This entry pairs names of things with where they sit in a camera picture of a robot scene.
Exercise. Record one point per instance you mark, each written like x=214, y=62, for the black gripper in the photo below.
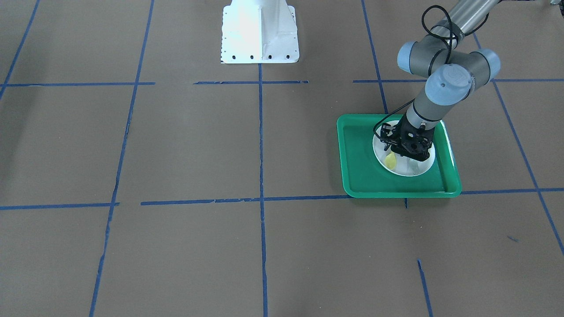
x=398, y=137

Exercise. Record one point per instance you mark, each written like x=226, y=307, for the yellow plastic spoon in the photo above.
x=390, y=161

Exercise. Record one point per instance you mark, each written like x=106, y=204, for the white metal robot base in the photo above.
x=259, y=31

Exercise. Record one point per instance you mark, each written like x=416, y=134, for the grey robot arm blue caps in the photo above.
x=451, y=77

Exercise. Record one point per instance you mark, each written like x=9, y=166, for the pale green plastic fork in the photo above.
x=414, y=165

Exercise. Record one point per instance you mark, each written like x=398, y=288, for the white round plate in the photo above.
x=402, y=168

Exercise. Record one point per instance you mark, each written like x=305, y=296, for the green plastic tray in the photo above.
x=363, y=176

